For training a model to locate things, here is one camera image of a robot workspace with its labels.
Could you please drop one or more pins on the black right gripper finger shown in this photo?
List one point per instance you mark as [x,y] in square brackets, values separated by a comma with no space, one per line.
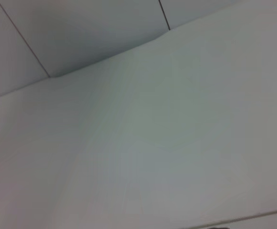
[218,227]

